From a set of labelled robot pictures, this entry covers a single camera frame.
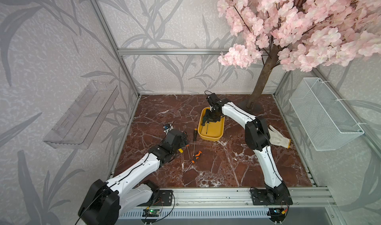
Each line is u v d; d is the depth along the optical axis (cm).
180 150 89
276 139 94
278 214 73
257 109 111
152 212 71
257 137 60
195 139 94
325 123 60
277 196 64
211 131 97
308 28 56
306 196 76
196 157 87
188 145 91
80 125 69
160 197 72
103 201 39
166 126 74
